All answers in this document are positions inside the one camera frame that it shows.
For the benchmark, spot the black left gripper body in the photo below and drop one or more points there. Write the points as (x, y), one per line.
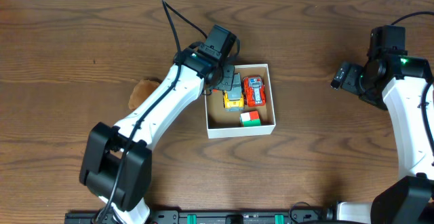
(229, 78)

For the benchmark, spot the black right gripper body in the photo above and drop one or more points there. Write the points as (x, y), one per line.
(350, 79)

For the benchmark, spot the yellow toy dump truck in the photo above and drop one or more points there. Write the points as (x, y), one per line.
(234, 99)

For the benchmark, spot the red toy fire truck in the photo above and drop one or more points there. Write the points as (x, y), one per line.
(253, 87)

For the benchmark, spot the white cardboard box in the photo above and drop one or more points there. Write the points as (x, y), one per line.
(225, 124)

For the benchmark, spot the colourful puzzle cube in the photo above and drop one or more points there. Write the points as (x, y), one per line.
(250, 119)

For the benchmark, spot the brown plush toy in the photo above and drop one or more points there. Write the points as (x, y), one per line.
(142, 90)

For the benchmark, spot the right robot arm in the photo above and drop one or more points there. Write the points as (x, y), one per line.
(399, 85)

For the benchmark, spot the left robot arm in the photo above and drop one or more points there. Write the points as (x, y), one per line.
(117, 163)

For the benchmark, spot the black left camera box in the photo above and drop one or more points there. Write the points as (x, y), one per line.
(219, 44)

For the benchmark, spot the black camera box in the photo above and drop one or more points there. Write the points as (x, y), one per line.
(387, 39)
(219, 44)

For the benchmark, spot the black right camera box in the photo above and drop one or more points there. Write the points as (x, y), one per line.
(387, 39)

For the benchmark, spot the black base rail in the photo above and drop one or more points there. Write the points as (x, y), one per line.
(300, 212)

